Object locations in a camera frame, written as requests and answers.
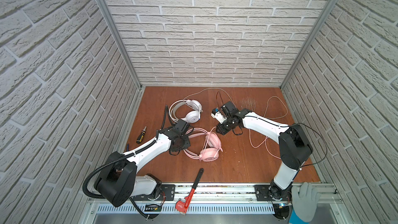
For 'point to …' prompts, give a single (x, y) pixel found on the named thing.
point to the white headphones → (194, 110)
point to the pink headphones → (206, 149)
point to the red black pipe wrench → (182, 206)
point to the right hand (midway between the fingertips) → (219, 128)
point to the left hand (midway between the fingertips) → (187, 142)
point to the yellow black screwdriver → (141, 136)
